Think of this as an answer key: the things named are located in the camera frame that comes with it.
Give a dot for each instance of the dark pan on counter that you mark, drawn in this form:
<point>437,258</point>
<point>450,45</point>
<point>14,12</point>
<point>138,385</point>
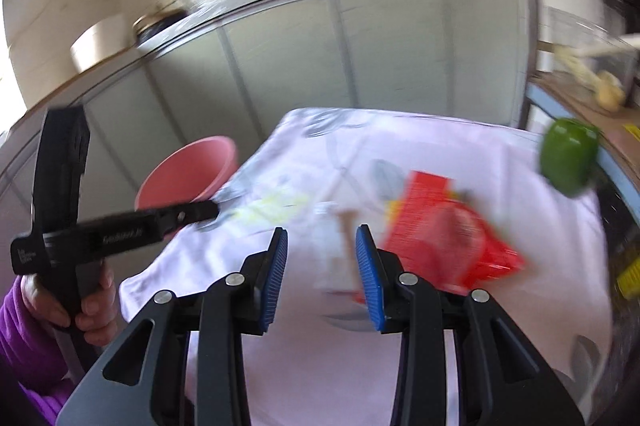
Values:
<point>150,25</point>

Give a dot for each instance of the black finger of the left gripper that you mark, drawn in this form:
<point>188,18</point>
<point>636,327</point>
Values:
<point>175,217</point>

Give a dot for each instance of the white round pot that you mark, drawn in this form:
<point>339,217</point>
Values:
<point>104,39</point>

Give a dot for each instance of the white floral tablecloth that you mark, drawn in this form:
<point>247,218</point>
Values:
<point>324,172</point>

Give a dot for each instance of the pink plastic bucket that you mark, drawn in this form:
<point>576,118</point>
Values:
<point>195,172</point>

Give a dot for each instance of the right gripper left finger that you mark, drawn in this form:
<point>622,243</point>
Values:
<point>180,360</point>

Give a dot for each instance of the red snack wrapper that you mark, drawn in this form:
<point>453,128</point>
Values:
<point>441,239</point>

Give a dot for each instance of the clear plastic container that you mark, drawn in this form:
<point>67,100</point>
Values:
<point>599,67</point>

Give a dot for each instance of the green bell pepper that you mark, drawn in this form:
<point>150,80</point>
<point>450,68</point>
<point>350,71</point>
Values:
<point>568,155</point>

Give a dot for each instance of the purple left sleeve forearm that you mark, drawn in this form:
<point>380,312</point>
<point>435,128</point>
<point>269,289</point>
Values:
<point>34,381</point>

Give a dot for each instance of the grey kitchen cabinet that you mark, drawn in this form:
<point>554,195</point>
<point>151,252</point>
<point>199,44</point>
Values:
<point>235,69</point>

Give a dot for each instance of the silver mesh cloth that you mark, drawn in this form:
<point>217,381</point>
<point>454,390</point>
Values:
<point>388,180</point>

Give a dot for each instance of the white leek stalk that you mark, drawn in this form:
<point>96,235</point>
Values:
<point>626,45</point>

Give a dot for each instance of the ginger root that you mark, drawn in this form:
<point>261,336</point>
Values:
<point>610,95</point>

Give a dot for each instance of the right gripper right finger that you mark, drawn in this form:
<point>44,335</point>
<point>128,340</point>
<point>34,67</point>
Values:
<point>502,377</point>

